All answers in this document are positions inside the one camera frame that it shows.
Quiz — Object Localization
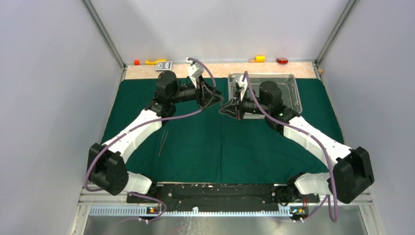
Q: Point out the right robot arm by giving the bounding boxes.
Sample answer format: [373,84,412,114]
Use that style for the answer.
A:
[219,79,375,204]

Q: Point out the red toy block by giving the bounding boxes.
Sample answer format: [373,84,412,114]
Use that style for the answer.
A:
[276,57,289,64]

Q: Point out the yellow toy piece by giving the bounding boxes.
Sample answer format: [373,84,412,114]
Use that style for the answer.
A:
[145,59,167,65]

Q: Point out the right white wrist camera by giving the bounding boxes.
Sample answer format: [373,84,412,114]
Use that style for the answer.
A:
[231,73,248,101]

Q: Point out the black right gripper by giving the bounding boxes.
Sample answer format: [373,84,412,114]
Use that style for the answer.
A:
[219,89,270,120]

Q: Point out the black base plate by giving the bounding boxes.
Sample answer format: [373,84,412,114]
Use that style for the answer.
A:
[125,183,321,213]

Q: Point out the playing card box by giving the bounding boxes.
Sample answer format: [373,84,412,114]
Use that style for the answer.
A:
[156,61,172,71]

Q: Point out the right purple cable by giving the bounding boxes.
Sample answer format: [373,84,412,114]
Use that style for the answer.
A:
[242,70,340,224]

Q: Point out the metal mesh instrument tray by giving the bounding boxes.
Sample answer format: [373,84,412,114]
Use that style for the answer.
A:
[225,72,302,119]

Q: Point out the dark green surgical drape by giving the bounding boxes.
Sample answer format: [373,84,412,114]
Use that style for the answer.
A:
[102,78,344,184]

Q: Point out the steel tweezers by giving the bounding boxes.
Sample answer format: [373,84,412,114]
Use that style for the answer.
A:
[158,131,169,156]

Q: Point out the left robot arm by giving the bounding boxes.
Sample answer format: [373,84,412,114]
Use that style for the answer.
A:
[84,71,224,202]

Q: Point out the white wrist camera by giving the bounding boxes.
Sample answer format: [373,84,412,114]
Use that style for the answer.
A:
[186,57,205,88]
[231,73,248,101]

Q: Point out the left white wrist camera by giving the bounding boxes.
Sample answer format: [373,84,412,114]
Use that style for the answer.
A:
[186,57,205,88]

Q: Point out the yellow wooden block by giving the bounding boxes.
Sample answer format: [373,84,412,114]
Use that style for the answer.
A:
[254,55,266,63]

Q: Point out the aluminium frame rail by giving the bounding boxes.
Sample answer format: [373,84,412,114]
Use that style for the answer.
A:
[78,183,373,205]

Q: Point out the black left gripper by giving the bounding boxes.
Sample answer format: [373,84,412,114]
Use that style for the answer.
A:
[169,74,224,108]

